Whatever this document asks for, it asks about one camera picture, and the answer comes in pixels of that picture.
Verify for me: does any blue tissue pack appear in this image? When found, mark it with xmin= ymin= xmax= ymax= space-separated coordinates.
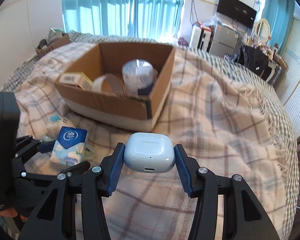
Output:
xmin=50 ymin=126 xmax=88 ymax=166

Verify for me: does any white earbuds case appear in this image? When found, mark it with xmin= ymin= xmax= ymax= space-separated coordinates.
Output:
xmin=123 ymin=132 xmax=175 ymax=173

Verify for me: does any tan medicine box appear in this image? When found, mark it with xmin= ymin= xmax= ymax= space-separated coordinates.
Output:
xmin=58 ymin=72 xmax=93 ymax=90

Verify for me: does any grey tape roll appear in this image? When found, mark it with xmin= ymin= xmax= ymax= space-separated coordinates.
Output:
xmin=91 ymin=74 xmax=124 ymax=94

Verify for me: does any clear cotton swab jar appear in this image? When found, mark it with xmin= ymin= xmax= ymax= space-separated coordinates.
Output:
xmin=122 ymin=59 xmax=158 ymax=96

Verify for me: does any person left hand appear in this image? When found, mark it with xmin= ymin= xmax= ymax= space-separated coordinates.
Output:
xmin=0 ymin=205 xmax=18 ymax=218

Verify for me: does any green checkered bed sheet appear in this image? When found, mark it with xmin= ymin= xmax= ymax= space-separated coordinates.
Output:
xmin=0 ymin=31 xmax=300 ymax=240

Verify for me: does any plaid beige blanket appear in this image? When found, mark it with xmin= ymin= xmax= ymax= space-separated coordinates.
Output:
xmin=14 ymin=41 xmax=294 ymax=240

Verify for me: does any small cardboard box of clutter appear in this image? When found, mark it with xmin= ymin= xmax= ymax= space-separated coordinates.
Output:
xmin=36 ymin=28 xmax=70 ymax=58

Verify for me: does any white sliding wardrobe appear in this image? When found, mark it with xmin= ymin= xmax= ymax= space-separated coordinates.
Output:
xmin=276 ymin=18 xmax=300 ymax=137

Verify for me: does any chair with black jacket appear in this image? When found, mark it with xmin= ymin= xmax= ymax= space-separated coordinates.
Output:
xmin=232 ymin=45 xmax=269 ymax=76

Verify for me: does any left teal curtain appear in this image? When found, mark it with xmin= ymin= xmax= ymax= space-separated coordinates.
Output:
xmin=61 ymin=0 xmax=130 ymax=36

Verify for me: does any teal curtain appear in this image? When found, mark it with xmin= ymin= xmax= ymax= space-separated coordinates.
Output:
xmin=128 ymin=0 xmax=184 ymax=41
xmin=262 ymin=0 xmax=295 ymax=50
xmin=61 ymin=0 xmax=130 ymax=36

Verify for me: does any white suitcase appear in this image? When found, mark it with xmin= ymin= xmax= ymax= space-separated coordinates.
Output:
xmin=189 ymin=25 xmax=211 ymax=51

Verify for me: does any silver mini fridge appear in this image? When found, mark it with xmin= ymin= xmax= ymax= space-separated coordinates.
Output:
xmin=207 ymin=23 xmax=240 ymax=58

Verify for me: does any middle teal curtain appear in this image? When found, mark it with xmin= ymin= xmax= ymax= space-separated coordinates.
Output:
xmin=128 ymin=0 xmax=184 ymax=41

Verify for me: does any oval white mirror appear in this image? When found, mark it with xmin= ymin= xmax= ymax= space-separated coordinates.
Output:
xmin=253 ymin=18 xmax=271 ymax=43

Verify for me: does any right teal curtain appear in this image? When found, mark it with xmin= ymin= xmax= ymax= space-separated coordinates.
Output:
xmin=262 ymin=0 xmax=295 ymax=50

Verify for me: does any black wall television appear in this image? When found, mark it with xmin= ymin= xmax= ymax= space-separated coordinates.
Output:
xmin=217 ymin=0 xmax=257 ymax=29

